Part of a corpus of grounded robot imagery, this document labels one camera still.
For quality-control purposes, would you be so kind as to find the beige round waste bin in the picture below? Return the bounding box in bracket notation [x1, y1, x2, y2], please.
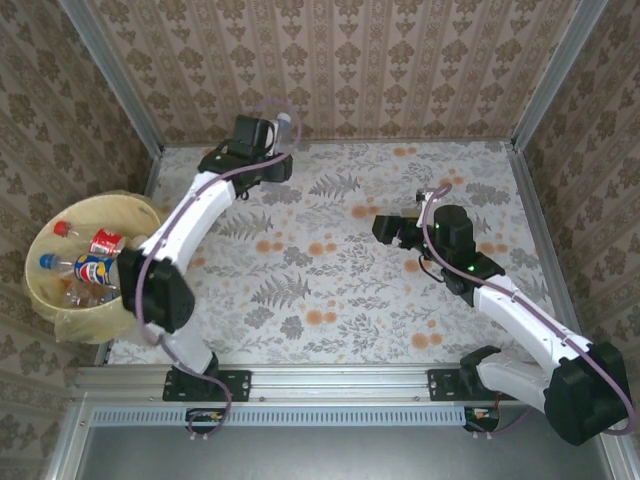
[24, 189, 164, 346]

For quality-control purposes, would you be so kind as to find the grey metal sheet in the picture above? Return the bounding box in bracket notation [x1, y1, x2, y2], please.
[44, 404, 617, 480]

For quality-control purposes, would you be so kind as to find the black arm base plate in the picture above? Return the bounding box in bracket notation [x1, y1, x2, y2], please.
[427, 367, 504, 404]
[162, 367, 251, 404]

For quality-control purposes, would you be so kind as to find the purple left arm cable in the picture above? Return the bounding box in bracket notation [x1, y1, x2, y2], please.
[135, 97, 304, 441]

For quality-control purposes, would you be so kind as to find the clear water bottle white cap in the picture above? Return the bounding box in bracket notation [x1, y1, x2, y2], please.
[275, 113, 293, 152]

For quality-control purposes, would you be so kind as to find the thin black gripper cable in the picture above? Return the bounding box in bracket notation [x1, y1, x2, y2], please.
[417, 254, 451, 287]

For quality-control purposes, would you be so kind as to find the Coca-Cola bottle red cap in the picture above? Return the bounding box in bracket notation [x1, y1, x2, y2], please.
[53, 219, 126, 257]

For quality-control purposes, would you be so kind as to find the grey slotted cable duct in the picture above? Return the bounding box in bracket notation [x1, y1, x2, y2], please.
[92, 404, 466, 427]

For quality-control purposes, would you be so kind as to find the Pepsi bottle blue cap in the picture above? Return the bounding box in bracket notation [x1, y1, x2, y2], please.
[38, 252, 122, 289]

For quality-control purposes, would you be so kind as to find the aluminium frame post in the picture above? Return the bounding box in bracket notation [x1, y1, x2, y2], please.
[58, 0, 165, 157]
[512, 0, 609, 151]

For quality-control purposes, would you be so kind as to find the aluminium side frame rail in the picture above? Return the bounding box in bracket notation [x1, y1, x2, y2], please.
[502, 139, 592, 364]
[94, 144, 164, 367]

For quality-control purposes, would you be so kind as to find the aluminium mounting rail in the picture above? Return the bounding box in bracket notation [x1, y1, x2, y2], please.
[74, 363, 611, 407]

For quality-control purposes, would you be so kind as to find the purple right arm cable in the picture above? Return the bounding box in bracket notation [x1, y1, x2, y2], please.
[418, 183, 632, 439]

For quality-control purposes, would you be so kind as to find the small wired connector board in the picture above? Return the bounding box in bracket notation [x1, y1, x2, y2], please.
[464, 405, 501, 427]
[185, 407, 226, 427]

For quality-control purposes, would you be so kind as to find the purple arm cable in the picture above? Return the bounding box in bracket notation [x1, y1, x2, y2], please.
[418, 183, 632, 439]
[135, 97, 304, 441]

